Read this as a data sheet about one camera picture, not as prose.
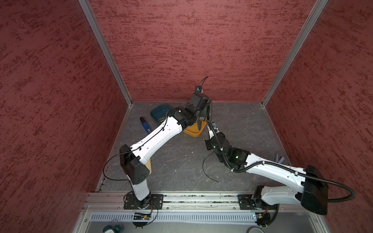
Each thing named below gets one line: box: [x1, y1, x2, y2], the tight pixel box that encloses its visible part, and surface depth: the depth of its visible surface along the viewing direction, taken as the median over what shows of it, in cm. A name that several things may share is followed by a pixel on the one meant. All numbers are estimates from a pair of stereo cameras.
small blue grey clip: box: [274, 153, 285, 164], surface depth 90 cm
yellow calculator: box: [144, 158, 153, 175], surface depth 87 cm
